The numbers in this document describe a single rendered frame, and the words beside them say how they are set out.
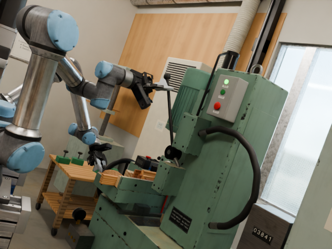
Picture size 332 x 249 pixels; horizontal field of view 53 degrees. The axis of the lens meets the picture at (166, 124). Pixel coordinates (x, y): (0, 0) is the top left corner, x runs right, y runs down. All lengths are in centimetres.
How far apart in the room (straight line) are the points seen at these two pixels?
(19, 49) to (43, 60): 321
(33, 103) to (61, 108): 346
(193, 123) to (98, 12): 354
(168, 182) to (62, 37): 66
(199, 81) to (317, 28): 160
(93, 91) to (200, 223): 68
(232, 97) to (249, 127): 14
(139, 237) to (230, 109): 61
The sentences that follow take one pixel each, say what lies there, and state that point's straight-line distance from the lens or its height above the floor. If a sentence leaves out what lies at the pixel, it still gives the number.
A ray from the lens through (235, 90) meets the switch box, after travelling 124.
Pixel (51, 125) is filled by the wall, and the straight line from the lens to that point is 461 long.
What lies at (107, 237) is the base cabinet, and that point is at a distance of 158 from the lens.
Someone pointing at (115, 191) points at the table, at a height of 88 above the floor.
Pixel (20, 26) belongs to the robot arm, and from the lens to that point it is 121.
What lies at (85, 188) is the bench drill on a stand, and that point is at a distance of 391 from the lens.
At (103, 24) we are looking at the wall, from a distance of 472.
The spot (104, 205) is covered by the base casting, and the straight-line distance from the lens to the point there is 163.
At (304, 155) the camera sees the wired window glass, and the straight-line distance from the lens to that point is 274.
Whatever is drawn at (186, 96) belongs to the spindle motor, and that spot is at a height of 137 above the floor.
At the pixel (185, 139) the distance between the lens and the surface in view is 131.
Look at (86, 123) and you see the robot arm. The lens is 191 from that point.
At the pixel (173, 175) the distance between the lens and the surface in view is 135.
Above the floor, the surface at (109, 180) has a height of 92.
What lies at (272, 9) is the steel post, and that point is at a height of 240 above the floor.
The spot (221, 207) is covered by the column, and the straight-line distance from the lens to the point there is 133.
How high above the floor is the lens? 128
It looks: 2 degrees down
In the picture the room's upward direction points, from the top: 20 degrees clockwise
